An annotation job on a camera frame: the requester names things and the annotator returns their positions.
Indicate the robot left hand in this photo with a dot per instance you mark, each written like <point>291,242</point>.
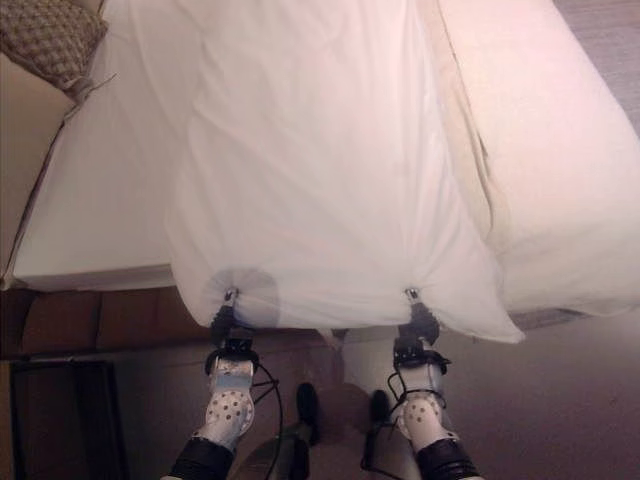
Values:
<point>229,322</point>

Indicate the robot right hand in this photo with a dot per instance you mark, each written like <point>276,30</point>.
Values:
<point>419,325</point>

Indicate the white duvet cover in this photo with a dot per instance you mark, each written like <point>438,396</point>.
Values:
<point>320,165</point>

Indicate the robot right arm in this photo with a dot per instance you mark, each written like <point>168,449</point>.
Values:
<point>425,415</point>

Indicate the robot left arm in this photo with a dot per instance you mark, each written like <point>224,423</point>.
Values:
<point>227,400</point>

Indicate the white sheeted mattress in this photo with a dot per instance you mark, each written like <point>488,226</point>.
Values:
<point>110,185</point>

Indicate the dark wooden nightstand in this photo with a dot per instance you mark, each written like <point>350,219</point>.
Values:
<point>65,425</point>

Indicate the brown woven patterned cushion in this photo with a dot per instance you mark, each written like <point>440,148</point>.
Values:
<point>50,40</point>

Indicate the brown wooden bed frame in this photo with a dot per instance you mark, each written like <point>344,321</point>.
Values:
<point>100,320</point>

